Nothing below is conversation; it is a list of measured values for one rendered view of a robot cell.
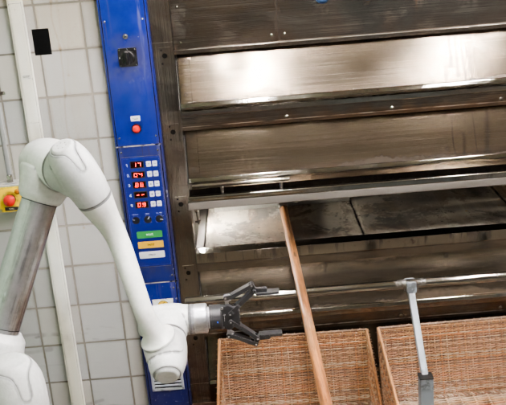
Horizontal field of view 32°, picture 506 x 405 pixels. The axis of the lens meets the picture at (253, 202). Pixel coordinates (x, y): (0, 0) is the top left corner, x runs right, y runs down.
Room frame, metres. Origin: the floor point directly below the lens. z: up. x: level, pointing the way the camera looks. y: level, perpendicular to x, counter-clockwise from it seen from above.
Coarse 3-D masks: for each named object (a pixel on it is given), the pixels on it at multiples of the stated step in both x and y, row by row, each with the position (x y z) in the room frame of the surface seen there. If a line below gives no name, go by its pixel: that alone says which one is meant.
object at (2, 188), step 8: (0, 184) 2.93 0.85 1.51; (8, 184) 2.92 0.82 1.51; (16, 184) 2.92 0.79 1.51; (0, 192) 2.91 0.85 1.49; (8, 192) 2.91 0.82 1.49; (0, 200) 2.91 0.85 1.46; (16, 200) 2.91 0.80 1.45; (0, 208) 2.91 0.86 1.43; (8, 208) 2.91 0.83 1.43; (16, 208) 2.91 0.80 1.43
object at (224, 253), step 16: (496, 224) 3.02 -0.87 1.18; (304, 240) 3.02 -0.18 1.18; (320, 240) 3.01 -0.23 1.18; (336, 240) 3.00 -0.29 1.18; (352, 240) 2.98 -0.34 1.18; (368, 240) 2.98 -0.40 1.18; (384, 240) 2.97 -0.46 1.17; (400, 240) 2.97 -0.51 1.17; (416, 240) 2.97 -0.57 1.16; (432, 240) 2.97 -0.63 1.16; (448, 240) 2.97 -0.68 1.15; (464, 240) 2.97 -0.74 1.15; (480, 240) 2.97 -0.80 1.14; (208, 256) 2.98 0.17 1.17; (224, 256) 2.98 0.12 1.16; (240, 256) 2.98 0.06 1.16; (256, 256) 2.98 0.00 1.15; (272, 256) 2.98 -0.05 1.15
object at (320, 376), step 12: (288, 216) 3.23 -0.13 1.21; (288, 228) 3.08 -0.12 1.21; (288, 240) 2.96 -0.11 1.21; (288, 252) 2.88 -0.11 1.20; (300, 276) 2.63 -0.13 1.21; (300, 288) 2.54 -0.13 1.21; (300, 300) 2.46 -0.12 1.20; (312, 324) 2.30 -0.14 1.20; (312, 336) 2.22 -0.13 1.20; (312, 348) 2.15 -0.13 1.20; (312, 360) 2.09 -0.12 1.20; (324, 372) 2.03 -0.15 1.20; (324, 384) 1.96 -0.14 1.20; (324, 396) 1.90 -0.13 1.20
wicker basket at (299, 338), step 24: (288, 336) 2.94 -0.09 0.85; (336, 336) 2.93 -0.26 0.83; (264, 360) 2.92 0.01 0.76; (288, 360) 2.92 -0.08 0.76; (336, 360) 2.91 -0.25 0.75; (360, 360) 2.91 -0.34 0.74; (240, 384) 2.91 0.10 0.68; (264, 384) 2.90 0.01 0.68; (312, 384) 2.89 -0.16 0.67; (336, 384) 2.89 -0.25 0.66; (360, 384) 2.88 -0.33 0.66
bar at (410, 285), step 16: (496, 272) 2.61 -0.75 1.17; (288, 288) 2.62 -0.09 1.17; (320, 288) 2.61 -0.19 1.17; (336, 288) 2.60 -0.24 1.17; (352, 288) 2.60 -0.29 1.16; (368, 288) 2.60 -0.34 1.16; (384, 288) 2.60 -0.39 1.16; (400, 288) 2.60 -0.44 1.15; (416, 288) 2.59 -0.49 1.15; (208, 304) 2.61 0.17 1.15; (416, 304) 2.57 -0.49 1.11; (416, 320) 2.53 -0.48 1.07; (416, 336) 2.49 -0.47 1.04; (432, 384) 2.37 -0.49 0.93; (432, 400) 2.37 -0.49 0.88
